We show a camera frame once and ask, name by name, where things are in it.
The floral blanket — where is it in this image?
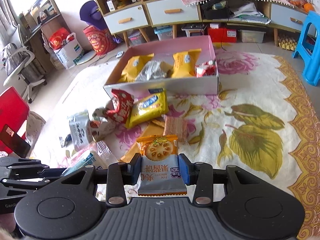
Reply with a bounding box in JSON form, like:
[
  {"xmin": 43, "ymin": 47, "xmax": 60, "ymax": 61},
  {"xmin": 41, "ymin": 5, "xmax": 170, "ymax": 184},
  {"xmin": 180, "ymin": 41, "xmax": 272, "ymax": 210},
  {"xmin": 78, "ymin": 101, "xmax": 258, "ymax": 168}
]
[{"xmin": 32, "ymin": 42, "xmax": 320, "ymax": 240}]

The white shopping bag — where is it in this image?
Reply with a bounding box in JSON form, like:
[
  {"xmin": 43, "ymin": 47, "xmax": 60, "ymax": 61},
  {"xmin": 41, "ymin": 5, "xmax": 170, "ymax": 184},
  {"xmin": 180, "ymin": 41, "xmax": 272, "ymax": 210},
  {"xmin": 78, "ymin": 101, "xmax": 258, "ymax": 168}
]
[{"xmin": 49, "ymin": 28, "xmax": 84, "ymax": 69}]

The white office chair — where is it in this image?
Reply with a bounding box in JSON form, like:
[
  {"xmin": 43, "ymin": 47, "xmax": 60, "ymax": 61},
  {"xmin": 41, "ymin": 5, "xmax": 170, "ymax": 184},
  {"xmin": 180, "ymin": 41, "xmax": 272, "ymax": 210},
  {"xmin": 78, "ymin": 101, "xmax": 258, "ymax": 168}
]
[{"xmin": 2, "ymin": 24, "xmax": 47, "ymax": 103}]

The red chair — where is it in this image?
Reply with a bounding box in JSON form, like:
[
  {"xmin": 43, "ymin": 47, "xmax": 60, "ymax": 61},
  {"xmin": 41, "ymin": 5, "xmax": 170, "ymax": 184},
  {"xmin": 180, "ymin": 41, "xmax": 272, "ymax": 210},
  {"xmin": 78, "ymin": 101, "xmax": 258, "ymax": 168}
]
[{"xmin": 1, "ymin": 87, "xmax": 31, "ymax": 158}]

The purple plush toy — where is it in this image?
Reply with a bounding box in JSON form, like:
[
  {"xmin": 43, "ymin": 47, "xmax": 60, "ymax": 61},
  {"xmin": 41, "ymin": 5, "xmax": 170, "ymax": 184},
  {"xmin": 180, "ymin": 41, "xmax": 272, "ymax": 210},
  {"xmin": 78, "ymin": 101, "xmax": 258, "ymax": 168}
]
[{"xmin": 80, "ymin": 0, "xmax": 107, "ymax": 30}]

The yellow snack packet in box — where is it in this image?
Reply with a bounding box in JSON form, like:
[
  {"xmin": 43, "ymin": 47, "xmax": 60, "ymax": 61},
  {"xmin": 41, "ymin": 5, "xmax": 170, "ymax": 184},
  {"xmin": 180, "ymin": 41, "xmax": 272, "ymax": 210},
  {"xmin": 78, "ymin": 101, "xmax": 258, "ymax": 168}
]
[{"xmin": 117, "ymin": 53, "xmax": 154, "ymax": 83}]

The dark desk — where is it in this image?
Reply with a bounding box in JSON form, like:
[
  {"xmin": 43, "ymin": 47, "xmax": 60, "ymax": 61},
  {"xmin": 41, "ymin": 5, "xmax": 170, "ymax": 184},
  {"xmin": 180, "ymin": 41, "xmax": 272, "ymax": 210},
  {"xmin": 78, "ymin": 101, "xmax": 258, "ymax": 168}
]
[{"xmin": 19, "ymin": 0, "xmax": 70, "ymax": 74}]

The blue plastic stool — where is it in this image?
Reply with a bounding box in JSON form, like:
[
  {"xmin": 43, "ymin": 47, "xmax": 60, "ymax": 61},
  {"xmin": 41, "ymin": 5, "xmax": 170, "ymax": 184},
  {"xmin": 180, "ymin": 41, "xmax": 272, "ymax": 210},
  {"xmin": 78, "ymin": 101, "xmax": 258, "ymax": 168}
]
[{"xmin": 292, "ymin": 11, "xmax": 319, "ymax": 86}]

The white brown biscuit packet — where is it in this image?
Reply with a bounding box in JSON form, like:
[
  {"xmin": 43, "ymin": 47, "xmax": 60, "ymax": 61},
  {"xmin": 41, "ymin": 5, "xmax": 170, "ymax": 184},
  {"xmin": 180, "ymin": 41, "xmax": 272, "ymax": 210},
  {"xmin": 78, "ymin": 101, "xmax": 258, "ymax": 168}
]
[{"xmin": 90, "ymin": 108, "xmax": 116, "ymax": 141}]

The red storage box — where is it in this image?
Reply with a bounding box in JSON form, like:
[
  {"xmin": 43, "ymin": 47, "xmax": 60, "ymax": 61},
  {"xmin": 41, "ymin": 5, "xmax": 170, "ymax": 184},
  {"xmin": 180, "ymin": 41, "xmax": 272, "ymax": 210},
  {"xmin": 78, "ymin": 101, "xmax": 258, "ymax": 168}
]
[{"xmin": 208, "ymin": 28, "xmax": 237, "ymax": 43}]

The red white snack packet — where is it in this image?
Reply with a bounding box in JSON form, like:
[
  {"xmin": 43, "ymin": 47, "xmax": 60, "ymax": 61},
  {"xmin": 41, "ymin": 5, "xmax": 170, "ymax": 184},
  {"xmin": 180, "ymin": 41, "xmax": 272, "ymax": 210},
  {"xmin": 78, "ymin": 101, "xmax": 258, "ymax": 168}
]
[{"xmin": 104, "ymin": 89, "xmax": 134, "ymax": 124}]

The red cylindrical drum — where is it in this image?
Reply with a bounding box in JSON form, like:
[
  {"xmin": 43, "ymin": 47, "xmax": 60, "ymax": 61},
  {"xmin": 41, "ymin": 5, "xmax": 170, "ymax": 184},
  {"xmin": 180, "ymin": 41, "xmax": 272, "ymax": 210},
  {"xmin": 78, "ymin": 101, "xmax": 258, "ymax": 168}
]
[{"xmin": 83, "ymin": 25, "xmax": 117, "ymax": 55}]

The yellow blue-label snack packet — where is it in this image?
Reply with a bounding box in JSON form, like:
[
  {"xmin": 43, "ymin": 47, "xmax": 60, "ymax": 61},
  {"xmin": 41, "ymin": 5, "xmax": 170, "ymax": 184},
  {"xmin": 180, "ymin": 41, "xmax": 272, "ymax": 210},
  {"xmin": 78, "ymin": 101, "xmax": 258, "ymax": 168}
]
[{"xmin": 125, "ymin": 90, "xmax": 169, "ymax": 129}]

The white silver snack bag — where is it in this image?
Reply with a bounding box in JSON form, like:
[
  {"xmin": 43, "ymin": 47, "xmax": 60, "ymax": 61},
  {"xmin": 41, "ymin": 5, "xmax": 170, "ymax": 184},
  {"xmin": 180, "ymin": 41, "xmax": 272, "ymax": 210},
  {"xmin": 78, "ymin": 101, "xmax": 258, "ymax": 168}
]
[{"xmin": 69, "ymin": 110, "xmax": 93, "ymax": 152}]

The pink cardboard box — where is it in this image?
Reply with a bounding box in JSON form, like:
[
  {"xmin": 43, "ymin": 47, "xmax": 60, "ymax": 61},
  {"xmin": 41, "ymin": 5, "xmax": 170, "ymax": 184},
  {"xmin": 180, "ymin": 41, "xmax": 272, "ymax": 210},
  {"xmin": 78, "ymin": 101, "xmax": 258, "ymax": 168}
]
[{"xmin": 104, "ymin": 36, "xmax": 219, "ymax": 98}]

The wafer biscuit clear packet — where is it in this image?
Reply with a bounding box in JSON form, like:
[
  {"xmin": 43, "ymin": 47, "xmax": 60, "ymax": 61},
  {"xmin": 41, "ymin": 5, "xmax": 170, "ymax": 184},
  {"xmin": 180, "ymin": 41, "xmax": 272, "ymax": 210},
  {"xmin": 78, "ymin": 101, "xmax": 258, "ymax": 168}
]
[{"xmin": 163, "ymin": 116, "xmax": 188, "ymax": 142}]

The wooden tv cabinet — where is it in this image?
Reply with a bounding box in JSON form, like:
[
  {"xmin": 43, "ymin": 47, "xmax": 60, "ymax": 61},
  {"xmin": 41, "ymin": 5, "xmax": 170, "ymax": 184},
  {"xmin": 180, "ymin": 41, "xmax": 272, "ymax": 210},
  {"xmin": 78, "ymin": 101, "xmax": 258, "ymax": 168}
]
[{"xmin": 95, "ymin": 0, "xmax": 308, "ymax": 40}]

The grey white striped packet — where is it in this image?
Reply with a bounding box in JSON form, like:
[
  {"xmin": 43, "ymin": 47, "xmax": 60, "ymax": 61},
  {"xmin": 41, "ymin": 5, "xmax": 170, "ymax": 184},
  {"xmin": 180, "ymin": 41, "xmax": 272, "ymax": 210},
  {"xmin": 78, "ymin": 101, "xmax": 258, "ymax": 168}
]
[{"xmin": 135, "ymin": 60, "xmax": 173, "ymax": 81}]

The red white candy packet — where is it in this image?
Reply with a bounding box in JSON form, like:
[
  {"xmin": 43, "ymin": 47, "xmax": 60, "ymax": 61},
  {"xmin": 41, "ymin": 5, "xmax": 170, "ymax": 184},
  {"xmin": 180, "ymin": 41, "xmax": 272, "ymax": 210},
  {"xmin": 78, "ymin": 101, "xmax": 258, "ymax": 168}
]
[{"xmin": 195, "ymin": 60, "xmax": 217, "ymax": 77}]

